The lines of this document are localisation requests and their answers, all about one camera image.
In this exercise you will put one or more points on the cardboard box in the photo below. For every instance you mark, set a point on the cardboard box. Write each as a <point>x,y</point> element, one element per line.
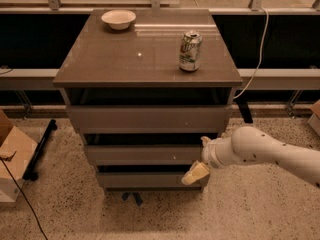
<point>16,151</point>
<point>314,120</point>

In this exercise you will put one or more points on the white ceramic bowl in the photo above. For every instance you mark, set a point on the white ceramic bowl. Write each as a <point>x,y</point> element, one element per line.
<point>118,19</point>

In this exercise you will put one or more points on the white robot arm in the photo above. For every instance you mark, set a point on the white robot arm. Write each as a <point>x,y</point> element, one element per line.
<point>247,146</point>

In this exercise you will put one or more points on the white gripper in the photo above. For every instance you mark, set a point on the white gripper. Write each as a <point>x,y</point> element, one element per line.
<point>209,153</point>

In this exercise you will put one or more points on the black stand leg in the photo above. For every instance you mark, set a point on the black stand leg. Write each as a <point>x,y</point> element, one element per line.
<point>30,173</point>

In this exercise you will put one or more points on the grey bottom drawer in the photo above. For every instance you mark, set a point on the grey bottom drawer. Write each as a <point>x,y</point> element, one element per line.
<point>145,180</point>

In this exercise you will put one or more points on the cardboard box right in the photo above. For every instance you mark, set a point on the cardboard box right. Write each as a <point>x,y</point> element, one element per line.
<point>314,120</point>

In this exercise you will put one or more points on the grey top drawer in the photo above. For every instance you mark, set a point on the grey top drawer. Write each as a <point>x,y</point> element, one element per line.
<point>183,119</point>

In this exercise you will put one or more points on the grey drawer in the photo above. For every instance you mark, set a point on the grey drawer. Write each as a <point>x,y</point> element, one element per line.
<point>183,119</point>
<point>143,155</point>
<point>145,180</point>

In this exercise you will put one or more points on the grey drawer cabinet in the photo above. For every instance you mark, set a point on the grey drawer cabinet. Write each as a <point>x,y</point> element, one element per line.
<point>139,66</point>

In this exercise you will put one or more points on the cardboard box left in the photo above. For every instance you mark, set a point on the cardboard box left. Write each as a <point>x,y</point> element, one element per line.
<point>16,151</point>

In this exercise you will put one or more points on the green white soda can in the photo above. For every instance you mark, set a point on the green white soda can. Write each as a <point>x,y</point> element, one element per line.
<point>190,51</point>

